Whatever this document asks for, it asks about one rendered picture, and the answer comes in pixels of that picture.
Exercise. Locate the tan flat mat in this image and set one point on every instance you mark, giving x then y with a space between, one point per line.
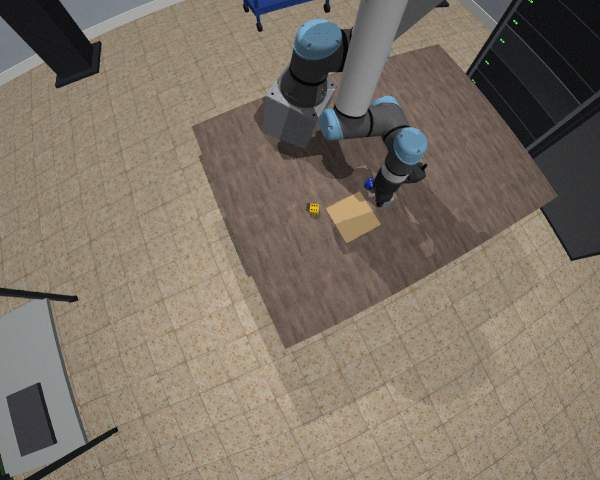
352 217

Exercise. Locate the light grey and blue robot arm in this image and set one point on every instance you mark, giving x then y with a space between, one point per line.
364 53

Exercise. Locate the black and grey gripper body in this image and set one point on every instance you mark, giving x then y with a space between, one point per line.
385 182

